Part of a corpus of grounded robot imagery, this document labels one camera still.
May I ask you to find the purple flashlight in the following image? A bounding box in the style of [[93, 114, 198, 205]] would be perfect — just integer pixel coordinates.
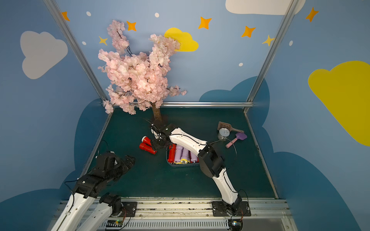
[[180, 147, 190, 164], [190, 152, 198, 163], [174, 144, 184, 164]]

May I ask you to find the red flashlight group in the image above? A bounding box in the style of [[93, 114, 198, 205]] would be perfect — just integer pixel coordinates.
[[167, 144, 176, 164]]

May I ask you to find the teal plastic storage box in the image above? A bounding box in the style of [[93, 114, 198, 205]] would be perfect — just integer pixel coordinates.
[[166, 146, 199, 167]]

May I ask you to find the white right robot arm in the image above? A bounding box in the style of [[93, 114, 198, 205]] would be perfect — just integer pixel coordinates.
[[150, 120, 242, 216]]

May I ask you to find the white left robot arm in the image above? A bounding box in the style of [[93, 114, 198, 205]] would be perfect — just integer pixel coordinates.
[[52, 152, 136, 231]]

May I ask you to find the pink blossom artificial tree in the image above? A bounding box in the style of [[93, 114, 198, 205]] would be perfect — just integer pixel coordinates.
[[98, 20, 187, 120]]

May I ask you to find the left green circuit board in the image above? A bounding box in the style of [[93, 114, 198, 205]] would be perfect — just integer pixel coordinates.
[[104, 220, 124, 231]]

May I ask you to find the green circuit board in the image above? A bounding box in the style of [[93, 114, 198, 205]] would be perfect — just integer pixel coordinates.
[[227, 219, 243, 231], [104, 220, 124, 231]]

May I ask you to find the brown plastic litter scoop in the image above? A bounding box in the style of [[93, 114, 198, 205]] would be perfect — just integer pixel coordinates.
[[217, 121, 244, 133]]

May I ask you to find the silver pull-tab tin can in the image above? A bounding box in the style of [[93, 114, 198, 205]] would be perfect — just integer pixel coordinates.
[[218, 128, 230, 141]]

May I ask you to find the right green circuit board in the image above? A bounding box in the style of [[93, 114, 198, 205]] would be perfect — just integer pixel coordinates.
[[227, 219, 243, 231]]

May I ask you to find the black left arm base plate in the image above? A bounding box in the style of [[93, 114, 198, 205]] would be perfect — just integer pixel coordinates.
[[111, 201, 137, 218]]

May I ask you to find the aluminium frame rail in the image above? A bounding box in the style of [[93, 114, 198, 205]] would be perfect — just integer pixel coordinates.
[[161, 102, 253, 108]]

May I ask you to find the purple spatula with pink handle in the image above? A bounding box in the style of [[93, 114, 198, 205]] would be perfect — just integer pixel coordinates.
[[225, 132, 248, 148]]

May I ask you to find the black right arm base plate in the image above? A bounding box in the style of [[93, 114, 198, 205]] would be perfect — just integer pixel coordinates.
[[211, 201, 251, 217]]

